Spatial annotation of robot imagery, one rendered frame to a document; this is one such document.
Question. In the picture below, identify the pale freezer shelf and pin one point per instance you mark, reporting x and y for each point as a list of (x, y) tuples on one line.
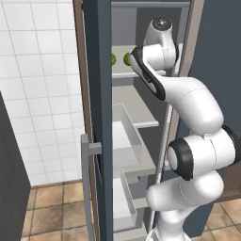
[(120, 69)]

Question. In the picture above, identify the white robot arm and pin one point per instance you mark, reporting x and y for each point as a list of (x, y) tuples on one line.
[(197, 106)]

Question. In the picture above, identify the brown wooden housing panel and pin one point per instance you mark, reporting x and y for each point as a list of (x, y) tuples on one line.
[(82, 62)]

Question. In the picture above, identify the green lime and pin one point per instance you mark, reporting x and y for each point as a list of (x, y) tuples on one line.
[(126, 59)]

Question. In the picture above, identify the dark blue-grey fridge door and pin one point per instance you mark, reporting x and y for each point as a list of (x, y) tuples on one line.
[(219, 47)]

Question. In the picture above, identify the dark grey freezer door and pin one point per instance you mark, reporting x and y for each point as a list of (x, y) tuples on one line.
[(100, 94)]

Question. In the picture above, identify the small white freezer drawer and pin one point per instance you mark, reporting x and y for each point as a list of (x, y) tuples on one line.
[(120, 204)]

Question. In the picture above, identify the grey freezer body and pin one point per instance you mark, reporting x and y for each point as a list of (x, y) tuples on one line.
[(147, 25)]

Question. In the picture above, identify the green round fruit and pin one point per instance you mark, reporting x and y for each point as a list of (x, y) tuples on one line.
[(113, 59)]

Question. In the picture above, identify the brown wooden cabinet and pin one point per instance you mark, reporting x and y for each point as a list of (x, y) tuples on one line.
[(232, 182)]

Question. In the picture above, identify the dark grey cabinet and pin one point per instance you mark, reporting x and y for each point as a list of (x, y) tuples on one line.
[(12, 175)]

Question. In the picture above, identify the grey freezer shelf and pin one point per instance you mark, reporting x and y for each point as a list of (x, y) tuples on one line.
[(135, 106)]

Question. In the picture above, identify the large white freezer drawer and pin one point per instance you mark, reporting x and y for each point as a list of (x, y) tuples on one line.
[(125, 141)]

